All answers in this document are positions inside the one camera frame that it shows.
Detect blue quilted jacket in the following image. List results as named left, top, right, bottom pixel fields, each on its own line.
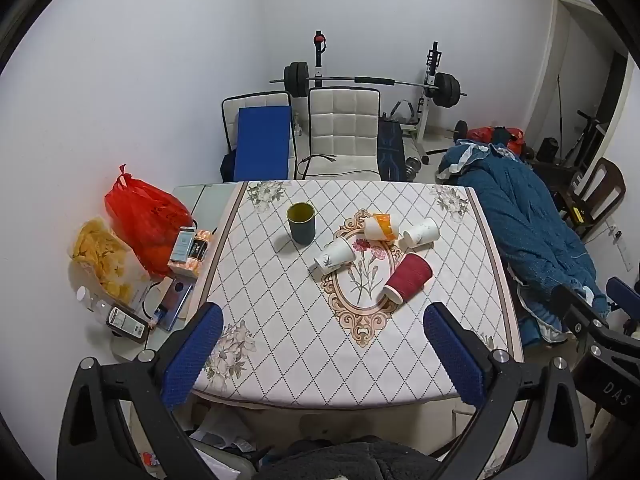
left=434, top=140, right=610, bottom=343

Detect brown wooden chair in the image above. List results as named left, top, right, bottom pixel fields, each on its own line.
left=564, top=157, right=627, bottom=242

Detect white quilted chair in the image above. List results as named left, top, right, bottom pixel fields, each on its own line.
left=221, top=90, right=297, bottom=182
left=303, top=87, right=384, bottom=181

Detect blue flat box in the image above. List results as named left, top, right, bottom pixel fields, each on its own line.
left=158, top=280, right=196, bottom=332

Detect white papers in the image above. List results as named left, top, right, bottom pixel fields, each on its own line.
left=190, top=404, right=257, bottom=463

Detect dark blue weight bench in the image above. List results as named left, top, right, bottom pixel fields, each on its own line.
left=377, top=117, right=407, bottom=182

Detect red plastic bag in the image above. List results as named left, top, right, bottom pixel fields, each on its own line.
left=103, top=163, right=197, bottom=279

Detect barbell with black plates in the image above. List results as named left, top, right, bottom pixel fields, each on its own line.
left=269, top=61, right=469, bottom=109

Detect small grey-blue box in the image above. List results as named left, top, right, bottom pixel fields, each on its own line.
left=168, top=226, right=197, bottom=267

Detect black bottle with label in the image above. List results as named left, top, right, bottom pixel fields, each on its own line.
left=105, top=305, right=150, bottom=344

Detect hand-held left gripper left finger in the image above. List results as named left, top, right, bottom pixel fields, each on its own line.
left=56, top=301, right=224, bottom=480

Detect orange patterned paper cup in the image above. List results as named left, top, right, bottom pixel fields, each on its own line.
left=363, top=212, right=403, bottom=242

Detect white paper cup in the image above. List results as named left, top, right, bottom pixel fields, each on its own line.
left=313, top=238, right=357, bottom=276
left=401, top=217, right=441, bottom=250

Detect black cable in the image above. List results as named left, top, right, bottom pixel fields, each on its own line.
left=297, top=153, right=342, bottom=179

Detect clear bag of yellow chips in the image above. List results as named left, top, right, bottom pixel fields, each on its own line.
left=68, top=217, right=152, bottom=307

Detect dark green cup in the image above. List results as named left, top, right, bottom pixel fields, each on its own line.
left=286, top=202, right=316, bottom=246

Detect black scooter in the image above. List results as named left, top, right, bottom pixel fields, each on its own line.
left=561, top=109, right=607, bottom=167

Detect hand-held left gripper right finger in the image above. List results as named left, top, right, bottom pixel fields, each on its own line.
left=422, top=301, right=590, bottom=480

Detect floral diamond-pattern tablecloth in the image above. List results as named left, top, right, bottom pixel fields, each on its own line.
left=191, top=179, right=526, bottom=409

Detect blue board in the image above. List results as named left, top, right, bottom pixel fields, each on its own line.
left=234, top=105, right=292, bottom=182

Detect clear plastic bottle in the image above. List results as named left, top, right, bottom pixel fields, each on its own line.
left=74, top=285, right=114, bottom=314

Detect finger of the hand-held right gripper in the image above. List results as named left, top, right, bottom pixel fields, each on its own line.
left=552, top=284, right=608, bottom=333
left=606, top=276, right=640, bottom=322

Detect white barbell rack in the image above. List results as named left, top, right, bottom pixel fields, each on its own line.
left=311, top=31, right=451, bottom=165

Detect red ribbed paper cup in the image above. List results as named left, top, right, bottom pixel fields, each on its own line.
left=381, top=253, right=434, bottom=306

